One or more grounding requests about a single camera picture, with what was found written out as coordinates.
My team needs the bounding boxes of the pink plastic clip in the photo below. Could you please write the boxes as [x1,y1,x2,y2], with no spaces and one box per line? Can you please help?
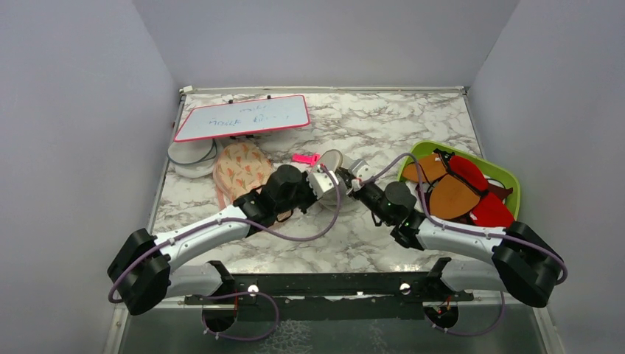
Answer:
[291,153,321,166]

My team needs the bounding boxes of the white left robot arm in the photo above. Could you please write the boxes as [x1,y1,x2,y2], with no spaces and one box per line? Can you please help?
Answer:
[107,164,333,315]

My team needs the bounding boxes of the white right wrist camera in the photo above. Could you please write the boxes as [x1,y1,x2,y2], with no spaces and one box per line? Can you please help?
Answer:
[348,159,374,181]

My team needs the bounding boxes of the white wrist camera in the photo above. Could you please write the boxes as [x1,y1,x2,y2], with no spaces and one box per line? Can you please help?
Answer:
[307,168,340,201]
[348,159,374,181]

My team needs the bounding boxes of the orange bra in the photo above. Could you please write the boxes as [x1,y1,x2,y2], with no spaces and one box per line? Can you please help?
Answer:
[401,150,476,220]

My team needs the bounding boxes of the green plastic tray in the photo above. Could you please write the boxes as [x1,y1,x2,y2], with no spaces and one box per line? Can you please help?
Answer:
[410,140,521,218]

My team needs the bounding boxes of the red bra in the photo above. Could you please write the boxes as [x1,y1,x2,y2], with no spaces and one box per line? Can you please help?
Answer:
[447,155,516,227]

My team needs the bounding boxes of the floral fabric laundry bag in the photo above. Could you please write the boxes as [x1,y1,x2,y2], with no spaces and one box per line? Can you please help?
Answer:
[212,142,274,209]

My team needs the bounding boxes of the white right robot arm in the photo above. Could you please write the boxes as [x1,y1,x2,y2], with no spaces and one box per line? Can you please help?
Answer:
[349,181,565,308]

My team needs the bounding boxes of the white mesh laundry bag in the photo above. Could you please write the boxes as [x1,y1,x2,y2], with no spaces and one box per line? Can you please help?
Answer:
[314,149,360,213]

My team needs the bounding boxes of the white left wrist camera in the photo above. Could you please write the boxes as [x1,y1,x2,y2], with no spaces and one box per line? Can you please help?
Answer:
[307,168,340,201]

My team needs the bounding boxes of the pink framed whiteboard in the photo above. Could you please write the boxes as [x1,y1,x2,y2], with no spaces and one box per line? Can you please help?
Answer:
[173,94,310,142]

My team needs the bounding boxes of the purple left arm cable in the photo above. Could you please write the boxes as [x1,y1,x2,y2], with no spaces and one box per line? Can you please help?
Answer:
[108,164,343,304]

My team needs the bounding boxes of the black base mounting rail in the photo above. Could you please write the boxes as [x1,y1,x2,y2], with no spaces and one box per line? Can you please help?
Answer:
[184,257,473,335]

